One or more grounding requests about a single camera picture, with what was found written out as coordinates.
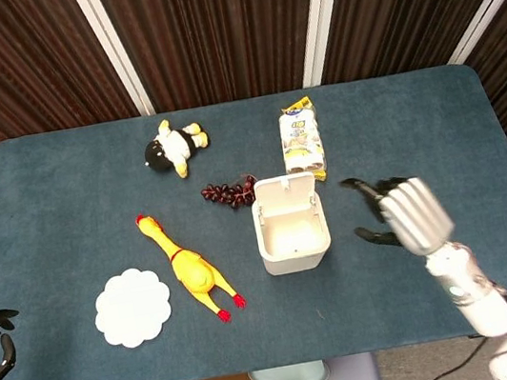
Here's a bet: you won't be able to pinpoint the silver and black right robot hand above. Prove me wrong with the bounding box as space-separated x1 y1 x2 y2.
338 163 459 267

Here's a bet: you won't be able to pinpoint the white plastic open-lid box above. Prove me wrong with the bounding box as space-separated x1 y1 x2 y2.
246 169 336 279

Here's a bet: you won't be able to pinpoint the yellow and white packaged goods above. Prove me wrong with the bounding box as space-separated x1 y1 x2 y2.
274 96 333 190

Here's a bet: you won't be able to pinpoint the blue felt table cover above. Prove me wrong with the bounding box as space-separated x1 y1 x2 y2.
0 55 507 380

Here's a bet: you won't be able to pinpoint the white flower-shaped plate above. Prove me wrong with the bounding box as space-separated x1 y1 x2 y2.
87 262 179 354

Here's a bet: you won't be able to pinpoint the dark red grape bunch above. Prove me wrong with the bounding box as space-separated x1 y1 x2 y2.
198 172 261 216

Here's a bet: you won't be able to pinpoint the pale teal plate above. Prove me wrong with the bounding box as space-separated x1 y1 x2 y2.
247 359 332 380

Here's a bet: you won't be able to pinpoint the yellow rubber chicken toy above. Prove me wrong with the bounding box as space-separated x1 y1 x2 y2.
134 199 251 335

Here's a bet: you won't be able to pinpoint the black and white plush doll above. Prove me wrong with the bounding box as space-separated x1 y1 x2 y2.
138 113 215 186

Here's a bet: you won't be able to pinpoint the black cable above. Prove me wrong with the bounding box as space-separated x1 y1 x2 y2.
420 335 497 380

